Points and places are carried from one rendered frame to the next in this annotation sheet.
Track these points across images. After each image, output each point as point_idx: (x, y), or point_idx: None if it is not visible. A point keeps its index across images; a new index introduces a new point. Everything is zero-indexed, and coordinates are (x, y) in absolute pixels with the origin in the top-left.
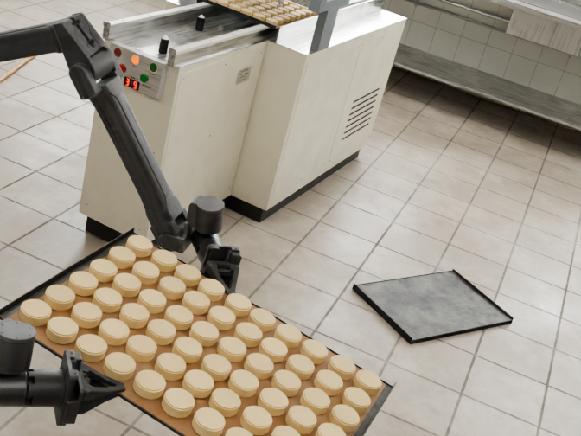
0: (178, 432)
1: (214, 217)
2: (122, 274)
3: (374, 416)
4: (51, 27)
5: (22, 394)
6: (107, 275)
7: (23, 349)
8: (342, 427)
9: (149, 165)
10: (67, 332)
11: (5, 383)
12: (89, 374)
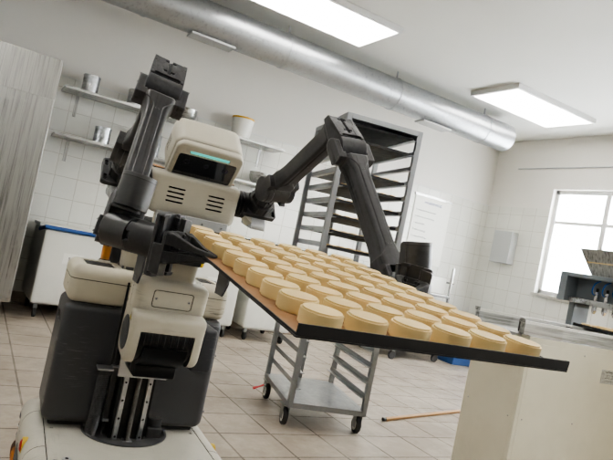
0: (226, 274)
1: (418, 249)
2: (300, 250)
3: (501, 351)
4: (324, 123)
5: (121, 226)
6: (287, 247)
7: (133, 182)
8: (438, 336)
9: (376, 217)
10: (205, 233)
11: (115, 215)
12: (192, 242)
